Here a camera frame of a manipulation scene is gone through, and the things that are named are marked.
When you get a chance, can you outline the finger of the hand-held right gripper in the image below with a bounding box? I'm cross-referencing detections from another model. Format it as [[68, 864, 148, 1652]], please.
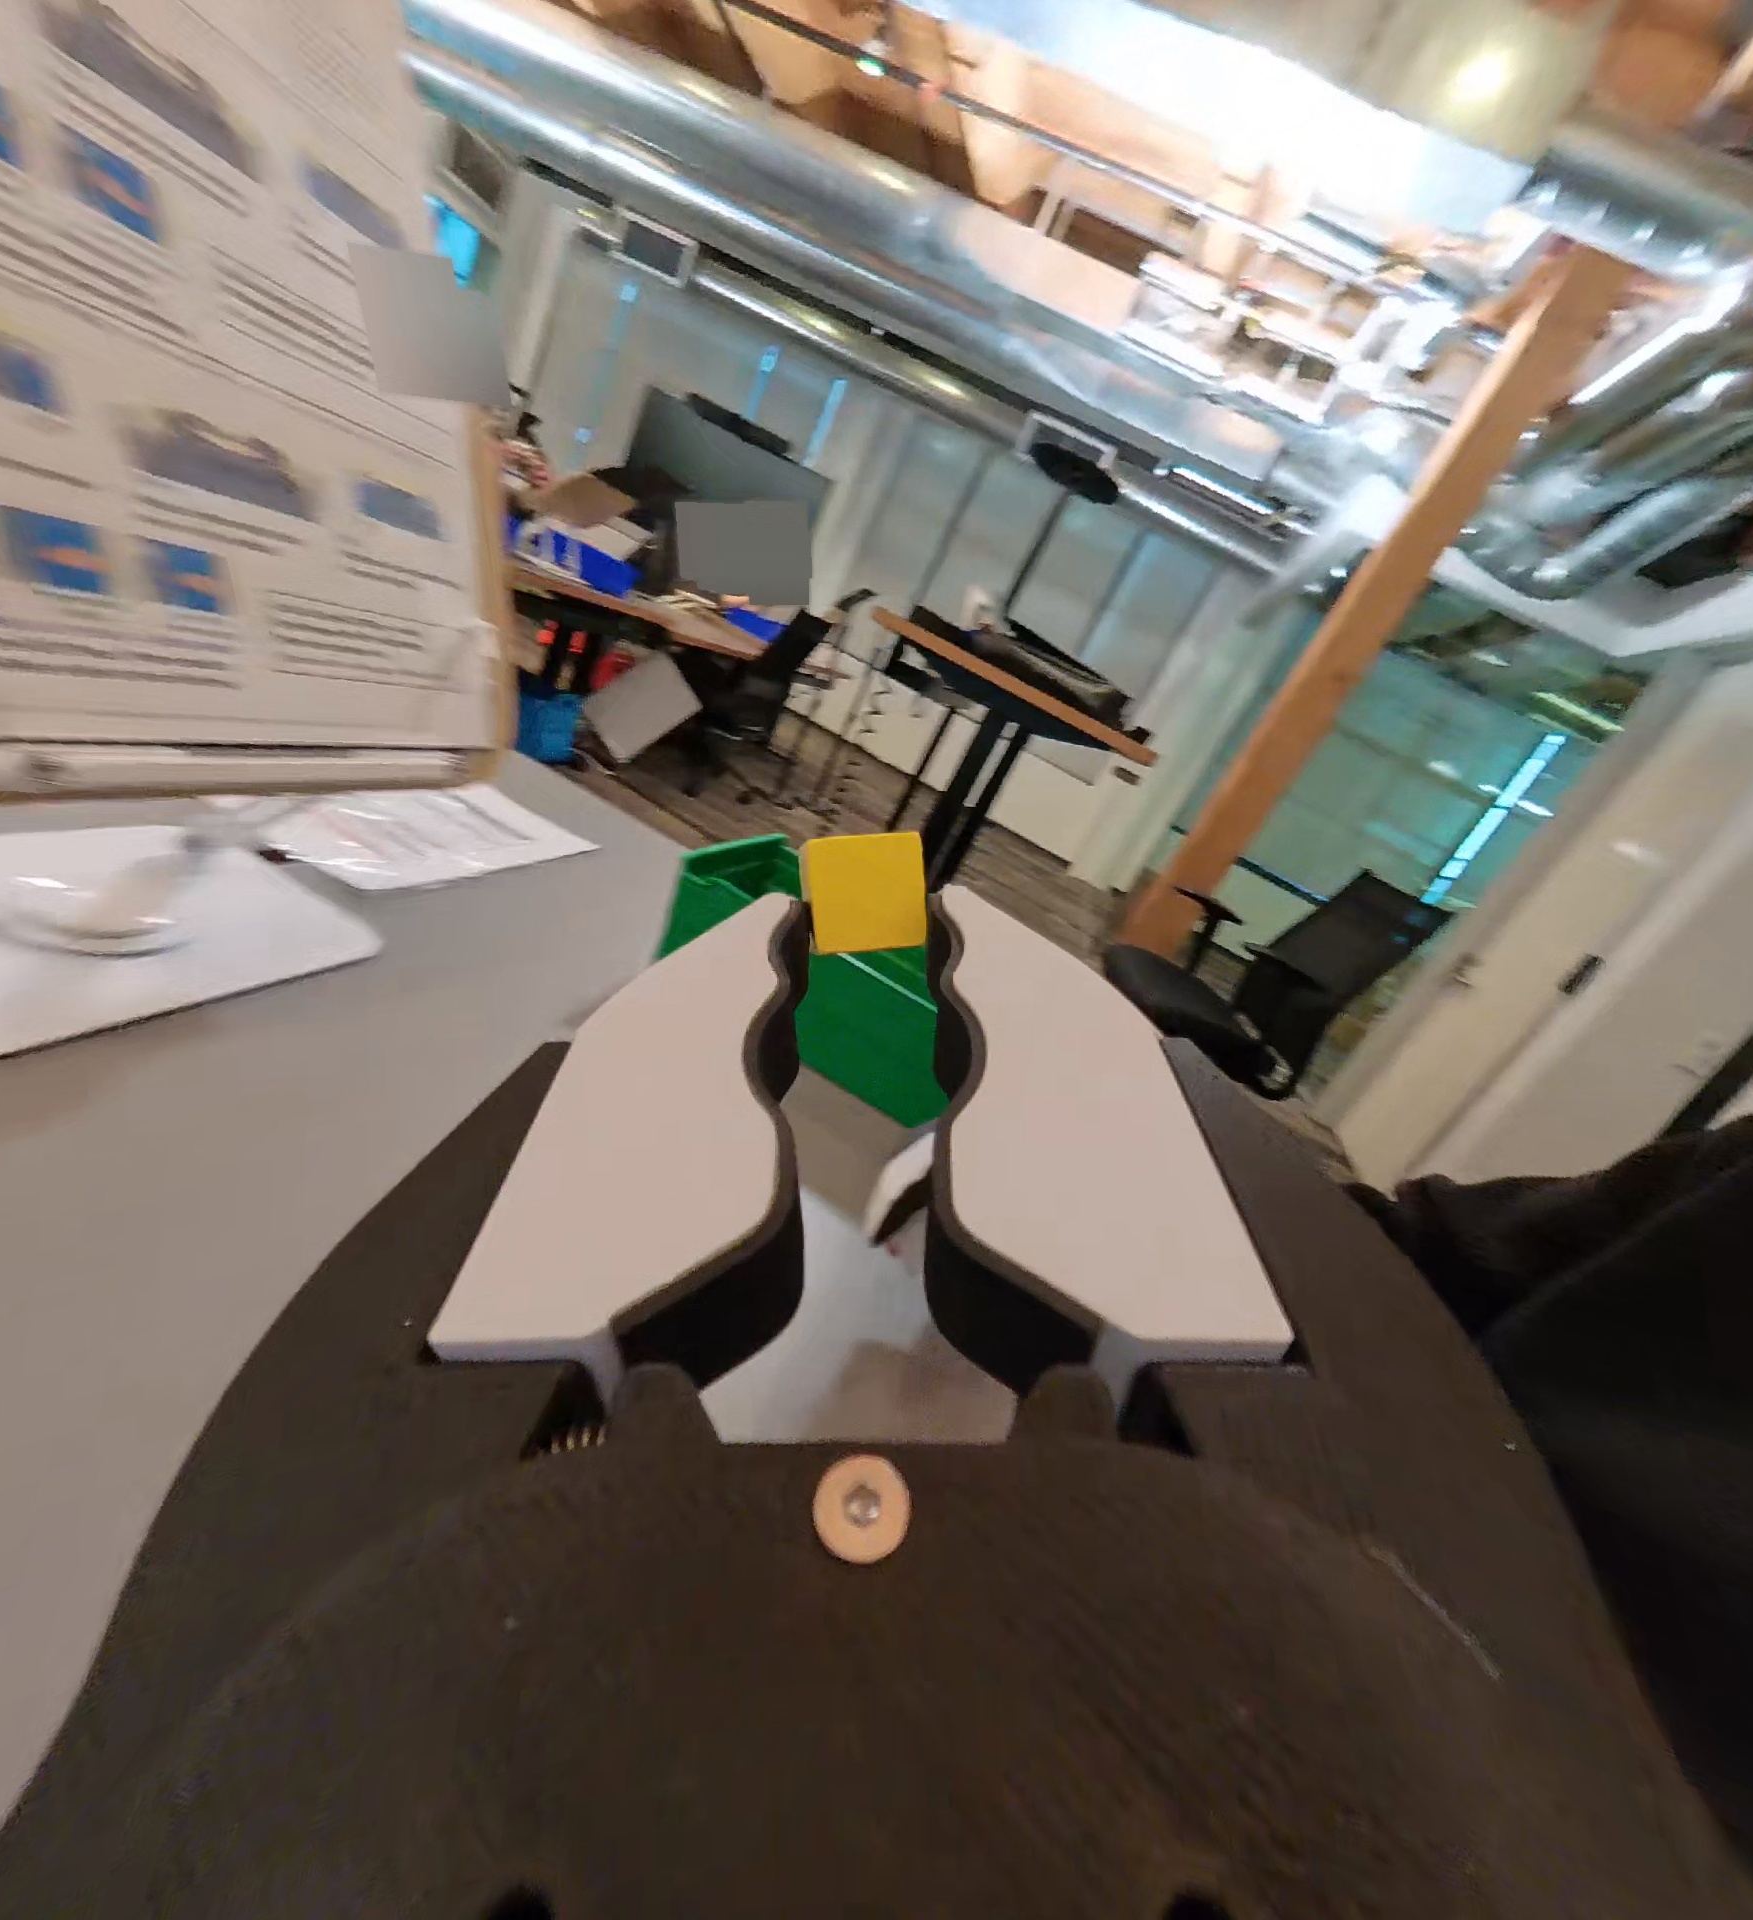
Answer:
[[865, 1141, 939, 1245]]

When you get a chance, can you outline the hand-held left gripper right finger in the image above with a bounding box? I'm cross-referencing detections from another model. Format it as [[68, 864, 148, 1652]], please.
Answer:
[[923, 885, 1296, 1396]]

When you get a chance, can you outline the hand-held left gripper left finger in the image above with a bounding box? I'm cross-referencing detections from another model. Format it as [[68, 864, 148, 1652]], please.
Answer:
[[428, 896, 810, 1386]]

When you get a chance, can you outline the green plastic bin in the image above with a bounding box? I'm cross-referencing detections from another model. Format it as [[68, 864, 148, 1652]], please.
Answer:
[[651, 836, 951, 1132]]

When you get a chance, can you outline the small yellow cube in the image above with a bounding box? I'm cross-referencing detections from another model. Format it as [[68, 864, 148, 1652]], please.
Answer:
[[800, 828, 934, 958]]

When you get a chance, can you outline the person's right forearm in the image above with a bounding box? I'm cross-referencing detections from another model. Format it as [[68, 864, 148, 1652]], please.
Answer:
[[1344, 1106, 1753, 1336]]

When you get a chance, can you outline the grey desk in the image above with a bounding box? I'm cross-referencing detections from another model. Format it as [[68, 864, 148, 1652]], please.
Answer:
[[0, 749, 1064, 1920]]

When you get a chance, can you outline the black standing desk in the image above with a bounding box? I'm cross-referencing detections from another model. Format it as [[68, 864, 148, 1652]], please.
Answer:
[[873, 603, 1167, 885]]

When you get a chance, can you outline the wood-edged desk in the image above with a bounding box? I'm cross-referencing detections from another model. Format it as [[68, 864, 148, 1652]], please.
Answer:
[[504, 555, 810, 660]]

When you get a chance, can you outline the black office chair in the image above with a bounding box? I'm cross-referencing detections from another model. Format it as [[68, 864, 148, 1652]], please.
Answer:
[[674, 603, 844, 798], [1109, 875, 1457, 1106]]

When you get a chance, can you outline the laminated paper sheet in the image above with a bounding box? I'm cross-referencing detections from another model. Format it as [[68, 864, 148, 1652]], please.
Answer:
[[262, 783, 605, 896]]

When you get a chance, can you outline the grey board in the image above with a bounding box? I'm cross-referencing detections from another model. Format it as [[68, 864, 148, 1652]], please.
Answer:
[[582, 644, 706, 773]]

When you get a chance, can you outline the white metal cabinet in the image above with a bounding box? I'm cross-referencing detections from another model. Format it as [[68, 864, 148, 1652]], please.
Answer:
[[1331, 660, 1753, 1196]]

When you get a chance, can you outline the wooden beam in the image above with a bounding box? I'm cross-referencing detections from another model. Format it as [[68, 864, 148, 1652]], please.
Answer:
[[1115, 237, 1635, 969]]

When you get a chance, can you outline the black round-headed pole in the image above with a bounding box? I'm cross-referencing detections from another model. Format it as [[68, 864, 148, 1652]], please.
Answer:
[[1013, 432, 1125, 619]]

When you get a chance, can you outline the black monitor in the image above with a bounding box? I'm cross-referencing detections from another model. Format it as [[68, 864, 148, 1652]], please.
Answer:
[[627, 383, 839, 603]]

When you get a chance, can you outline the instruction sheet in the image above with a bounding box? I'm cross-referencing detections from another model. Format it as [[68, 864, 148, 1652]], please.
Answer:
[[0, 0, 494, 749]]

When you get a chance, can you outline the cluster of silver ducts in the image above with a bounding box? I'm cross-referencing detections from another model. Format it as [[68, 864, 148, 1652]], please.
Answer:
[[403, 0, 1753, 603]]

